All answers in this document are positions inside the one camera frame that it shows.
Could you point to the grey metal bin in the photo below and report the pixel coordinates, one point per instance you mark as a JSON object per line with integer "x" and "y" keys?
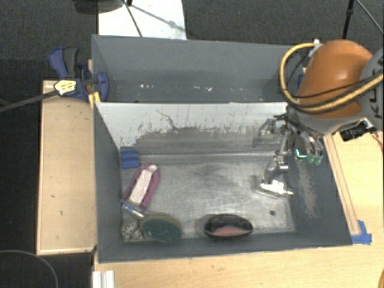
{"x": 210, "y": 184}

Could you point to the black cylinder on white bracket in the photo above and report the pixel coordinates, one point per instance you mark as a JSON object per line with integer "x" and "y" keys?
{"x": 355, "y": 131}

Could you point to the blue ribbed block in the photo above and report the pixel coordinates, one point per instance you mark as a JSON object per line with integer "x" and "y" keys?
{"x": 129, "y": 158}

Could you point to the speckled white and black lump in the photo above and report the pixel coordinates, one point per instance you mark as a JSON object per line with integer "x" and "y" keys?
{"x": 129, "y": 229}

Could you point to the silver metal tube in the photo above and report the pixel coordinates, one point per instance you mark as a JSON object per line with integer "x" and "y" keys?
{"x": 132, "y": 210}

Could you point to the purple and white packet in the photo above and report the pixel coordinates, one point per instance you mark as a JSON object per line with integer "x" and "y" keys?
{"x": 143, "y": 184}

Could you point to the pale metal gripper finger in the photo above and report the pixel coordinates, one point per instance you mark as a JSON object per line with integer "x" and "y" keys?
{"x": 274, "y": 169}
{"x": 274, "y": 189}

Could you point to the dark green oval sponge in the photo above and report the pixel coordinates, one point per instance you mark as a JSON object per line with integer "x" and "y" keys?
{"x": 162, "y": 228}

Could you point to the pale wood board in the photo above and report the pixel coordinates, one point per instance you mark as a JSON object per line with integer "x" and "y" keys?
{"x": 64, "y": 175}

